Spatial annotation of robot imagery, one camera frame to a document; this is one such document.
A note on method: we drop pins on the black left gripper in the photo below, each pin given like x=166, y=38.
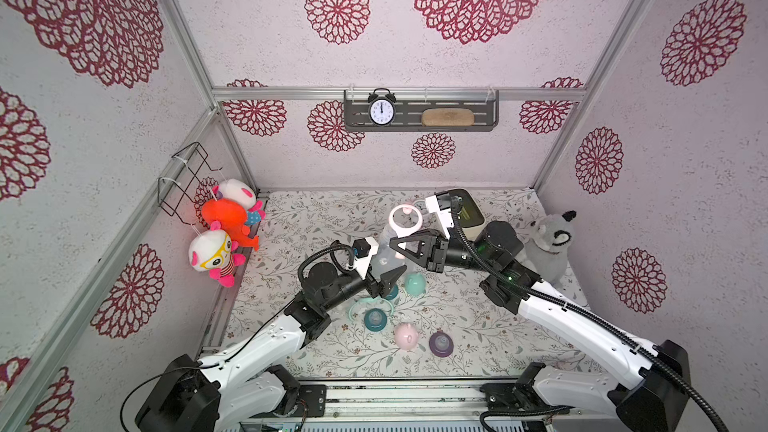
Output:
x=385, y=285

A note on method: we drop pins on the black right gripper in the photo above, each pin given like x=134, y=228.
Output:
x=437, y=250

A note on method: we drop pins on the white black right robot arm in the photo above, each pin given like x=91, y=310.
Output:
x=645, y=382

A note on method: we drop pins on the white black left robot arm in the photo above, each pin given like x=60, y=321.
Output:
x=247, y=379

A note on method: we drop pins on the mint bear cap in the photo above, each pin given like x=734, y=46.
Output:
x=415, y=284

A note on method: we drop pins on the cream box green lid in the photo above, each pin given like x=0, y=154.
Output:
x=471, y=218

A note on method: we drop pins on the floral table mat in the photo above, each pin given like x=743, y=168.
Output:
x=462, y=334

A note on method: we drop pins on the pink bear cap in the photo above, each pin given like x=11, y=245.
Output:
x=406, y=336

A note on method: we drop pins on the grey raccoon plush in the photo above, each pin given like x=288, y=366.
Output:
x=546, y=246

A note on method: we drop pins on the black alarm clock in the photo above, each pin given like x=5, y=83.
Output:
x=381, y=106

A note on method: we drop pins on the orange red plush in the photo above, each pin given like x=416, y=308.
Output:
x=229, y=216

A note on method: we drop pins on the white plush yellow glasses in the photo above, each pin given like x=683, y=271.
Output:
x=214, y=252

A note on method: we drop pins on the white pink plush top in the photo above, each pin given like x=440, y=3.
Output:
x=238, y=192

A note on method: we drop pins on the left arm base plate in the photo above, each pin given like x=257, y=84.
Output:
x=305, y=401

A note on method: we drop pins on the grey wall shelf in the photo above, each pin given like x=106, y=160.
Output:
x=408, y=113

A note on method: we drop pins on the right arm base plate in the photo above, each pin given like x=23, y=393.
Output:
x=513, y=399

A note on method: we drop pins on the black wire basket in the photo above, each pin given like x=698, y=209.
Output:
x=173, y=191

